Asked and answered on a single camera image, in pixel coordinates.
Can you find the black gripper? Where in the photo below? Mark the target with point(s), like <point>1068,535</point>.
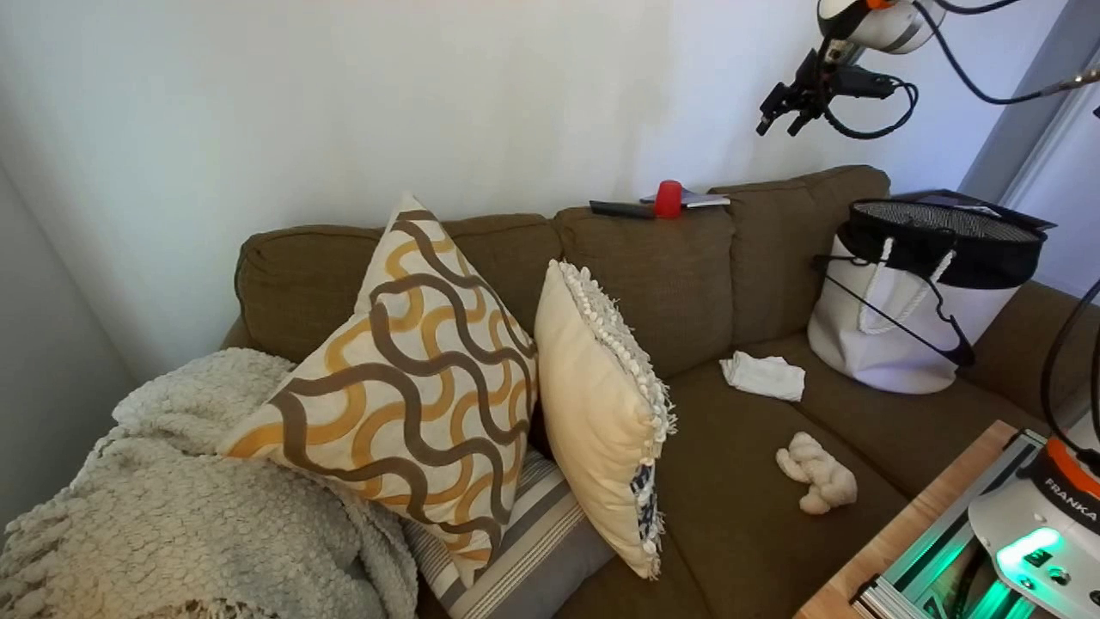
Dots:
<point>831,80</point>

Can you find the red cup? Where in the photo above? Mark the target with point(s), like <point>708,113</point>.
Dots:
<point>669,198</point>

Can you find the brown fabric couch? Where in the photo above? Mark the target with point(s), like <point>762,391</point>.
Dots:
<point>663,288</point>

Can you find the flat blue white book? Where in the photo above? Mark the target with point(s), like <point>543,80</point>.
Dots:
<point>705,199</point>

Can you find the black remote control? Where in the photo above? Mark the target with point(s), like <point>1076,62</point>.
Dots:
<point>620,208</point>

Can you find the black white laundry hamper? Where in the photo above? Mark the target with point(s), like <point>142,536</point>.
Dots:
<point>916,298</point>

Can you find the white folded cloth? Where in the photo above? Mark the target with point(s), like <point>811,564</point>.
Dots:
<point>762,375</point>

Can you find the white plush toy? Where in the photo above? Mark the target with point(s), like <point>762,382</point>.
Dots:
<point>818,470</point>

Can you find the cream pillow blue pattern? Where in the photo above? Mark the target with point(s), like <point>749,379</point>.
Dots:
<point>596,424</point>

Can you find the wooden table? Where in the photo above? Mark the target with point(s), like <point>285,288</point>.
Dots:
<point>906,528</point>

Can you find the yellow brown wave pillow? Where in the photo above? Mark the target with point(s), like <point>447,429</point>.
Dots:
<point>401,379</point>

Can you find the grey striped pillow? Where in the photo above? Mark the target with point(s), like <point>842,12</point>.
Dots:
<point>528,536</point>

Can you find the cream knit blanket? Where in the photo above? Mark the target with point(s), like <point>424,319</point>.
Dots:
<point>174,503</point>

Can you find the aluminium frame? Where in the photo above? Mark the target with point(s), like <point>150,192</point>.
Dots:
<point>916,573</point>

